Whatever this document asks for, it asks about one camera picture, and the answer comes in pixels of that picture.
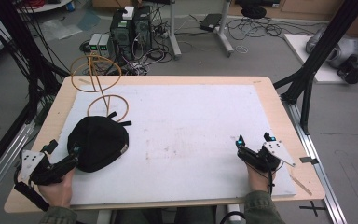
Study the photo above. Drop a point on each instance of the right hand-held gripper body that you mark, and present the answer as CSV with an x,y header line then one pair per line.
x,y
278,152

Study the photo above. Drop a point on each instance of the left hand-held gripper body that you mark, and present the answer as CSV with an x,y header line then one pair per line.
x,y
28,165

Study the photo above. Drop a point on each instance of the black cap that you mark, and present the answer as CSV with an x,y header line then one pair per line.
x,y
101,143

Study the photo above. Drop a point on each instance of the person's right hand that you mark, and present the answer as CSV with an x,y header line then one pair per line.
x,y
259,180

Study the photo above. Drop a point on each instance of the person's left hand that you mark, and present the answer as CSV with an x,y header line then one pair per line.
x,y
57,193

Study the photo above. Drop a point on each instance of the black tape strip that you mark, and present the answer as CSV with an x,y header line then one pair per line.
x,y
309,160

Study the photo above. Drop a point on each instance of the thin wooden stick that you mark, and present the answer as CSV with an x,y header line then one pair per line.
x,y
301,185

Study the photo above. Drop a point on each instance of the white foam mat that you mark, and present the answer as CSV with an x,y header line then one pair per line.
x,y
183,146

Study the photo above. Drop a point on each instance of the black tape cross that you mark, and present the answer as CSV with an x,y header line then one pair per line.
x,y
313,208

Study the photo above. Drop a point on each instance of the white floor platform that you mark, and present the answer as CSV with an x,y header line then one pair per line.
x,y
298,53

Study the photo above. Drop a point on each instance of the black device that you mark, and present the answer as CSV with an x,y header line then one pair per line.
x,y
352,71

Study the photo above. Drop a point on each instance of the white stand leg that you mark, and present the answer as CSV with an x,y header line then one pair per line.
x,y
174,34
225,34

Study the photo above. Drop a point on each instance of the small grey power unit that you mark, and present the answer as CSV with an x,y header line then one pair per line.
x,y
104,44
94,43

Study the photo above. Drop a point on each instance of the grey robot shell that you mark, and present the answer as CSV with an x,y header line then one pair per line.
x,y
343,49

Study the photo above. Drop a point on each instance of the clear plastic sheet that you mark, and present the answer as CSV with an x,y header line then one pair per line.
x,y
60,29

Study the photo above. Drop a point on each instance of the black flat box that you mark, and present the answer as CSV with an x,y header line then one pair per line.
x,y
210,22

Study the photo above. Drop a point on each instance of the black computer tower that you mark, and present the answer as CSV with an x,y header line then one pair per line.
x,y
143,29
122,37

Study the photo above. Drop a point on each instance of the black round stool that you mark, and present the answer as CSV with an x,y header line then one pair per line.
x,y
253,11

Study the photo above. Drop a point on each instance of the blue tape roll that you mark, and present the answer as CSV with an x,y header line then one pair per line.
x,y
70,6

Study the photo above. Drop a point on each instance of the white round table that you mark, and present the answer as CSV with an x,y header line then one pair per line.
x,y
48,4

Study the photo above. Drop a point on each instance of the white box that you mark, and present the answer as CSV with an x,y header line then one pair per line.
x,y
128,12

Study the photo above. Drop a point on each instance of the aluminium rail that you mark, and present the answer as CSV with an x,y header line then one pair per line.
x,y
317,161
3,165

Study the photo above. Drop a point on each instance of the black metal frame post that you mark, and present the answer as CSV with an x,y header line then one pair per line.
x,y
320,53
28,53

